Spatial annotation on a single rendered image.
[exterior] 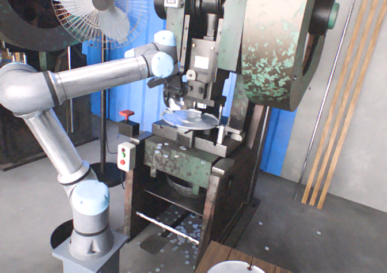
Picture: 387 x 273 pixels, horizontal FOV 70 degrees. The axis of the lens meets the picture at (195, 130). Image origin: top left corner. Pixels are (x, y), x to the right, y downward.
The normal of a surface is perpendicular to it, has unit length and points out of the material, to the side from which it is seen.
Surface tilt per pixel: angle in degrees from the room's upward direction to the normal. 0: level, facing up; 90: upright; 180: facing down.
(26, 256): 0
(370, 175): 90
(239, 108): 90
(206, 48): 90
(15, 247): 0
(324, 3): 61
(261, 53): 112
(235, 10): 90
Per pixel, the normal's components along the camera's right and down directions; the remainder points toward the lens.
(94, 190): 0.19, -0.88
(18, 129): 0.86, 0.28
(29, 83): 0.14, -0.27
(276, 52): -0.48, 0.59
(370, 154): -0.47, 0.25
